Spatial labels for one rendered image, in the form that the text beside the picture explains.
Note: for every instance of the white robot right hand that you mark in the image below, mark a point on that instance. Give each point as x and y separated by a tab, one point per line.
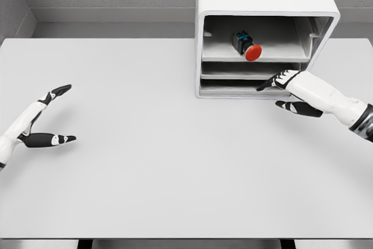
306	87

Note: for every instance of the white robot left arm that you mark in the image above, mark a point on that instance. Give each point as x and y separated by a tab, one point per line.
4	152

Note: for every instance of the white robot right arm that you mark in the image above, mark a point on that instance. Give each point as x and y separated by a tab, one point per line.
352	112

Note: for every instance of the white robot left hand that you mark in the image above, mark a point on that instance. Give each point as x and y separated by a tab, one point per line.
27	117

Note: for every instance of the red-button black load switch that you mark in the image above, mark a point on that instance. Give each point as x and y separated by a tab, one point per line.
252	52

